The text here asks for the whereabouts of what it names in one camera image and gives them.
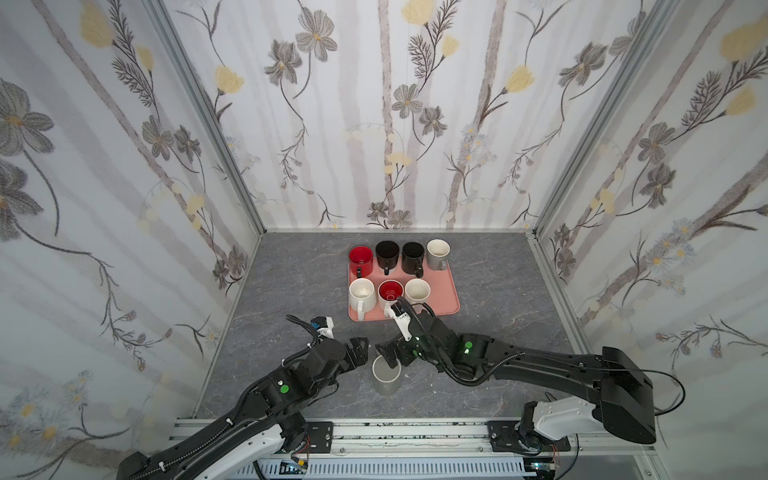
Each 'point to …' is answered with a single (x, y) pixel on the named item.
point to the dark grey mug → (385, 378)
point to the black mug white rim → (412, 258)
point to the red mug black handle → (361, 261)
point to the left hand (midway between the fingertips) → (355, 341)
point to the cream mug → (388, 293)
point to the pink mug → (417, 290)
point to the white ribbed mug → (362, 297)
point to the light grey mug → (438, 251)
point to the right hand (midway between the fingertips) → (382, 332)
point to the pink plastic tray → (376, 283)
